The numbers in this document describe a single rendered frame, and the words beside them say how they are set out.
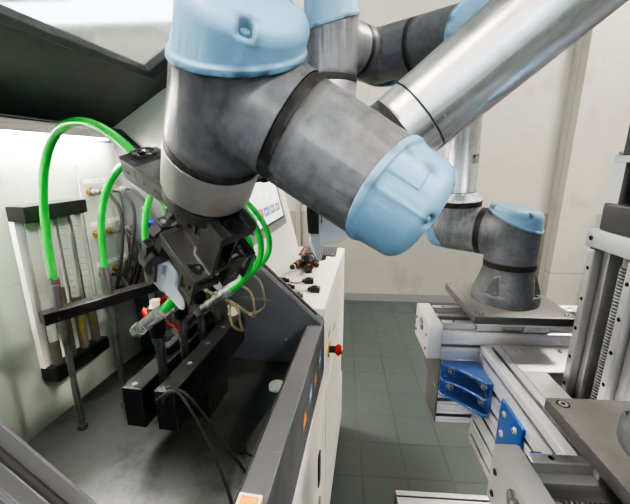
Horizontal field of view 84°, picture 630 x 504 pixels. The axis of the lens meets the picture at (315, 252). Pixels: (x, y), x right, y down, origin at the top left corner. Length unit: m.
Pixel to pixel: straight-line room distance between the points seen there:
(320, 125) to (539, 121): 3.62
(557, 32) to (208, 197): 0.30
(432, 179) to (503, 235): 0.69
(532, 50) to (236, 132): 0.25
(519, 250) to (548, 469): 0.46
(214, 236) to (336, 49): 0.31
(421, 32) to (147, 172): 0.38
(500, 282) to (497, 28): 0.65
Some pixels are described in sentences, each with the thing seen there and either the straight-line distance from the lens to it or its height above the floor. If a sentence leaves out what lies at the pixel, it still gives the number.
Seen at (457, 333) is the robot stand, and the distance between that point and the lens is 0.92.
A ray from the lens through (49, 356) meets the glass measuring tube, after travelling 0.93.
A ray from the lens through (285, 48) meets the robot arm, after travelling 0.21.
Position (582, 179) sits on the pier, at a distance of 3.79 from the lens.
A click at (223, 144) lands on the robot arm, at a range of 0.23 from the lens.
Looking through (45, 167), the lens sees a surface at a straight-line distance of 0.73.
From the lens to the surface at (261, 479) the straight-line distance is 0.57.
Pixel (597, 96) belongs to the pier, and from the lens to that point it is 3.82.
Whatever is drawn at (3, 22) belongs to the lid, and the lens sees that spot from 0.72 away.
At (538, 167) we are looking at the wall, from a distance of 3.81.
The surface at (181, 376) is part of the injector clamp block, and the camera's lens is 0.74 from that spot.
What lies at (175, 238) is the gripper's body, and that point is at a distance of 0.36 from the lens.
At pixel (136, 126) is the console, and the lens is 1.08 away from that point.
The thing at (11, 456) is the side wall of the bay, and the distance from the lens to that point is 0.44.
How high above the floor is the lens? 1.37
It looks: 15 degrees down
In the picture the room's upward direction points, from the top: straight up
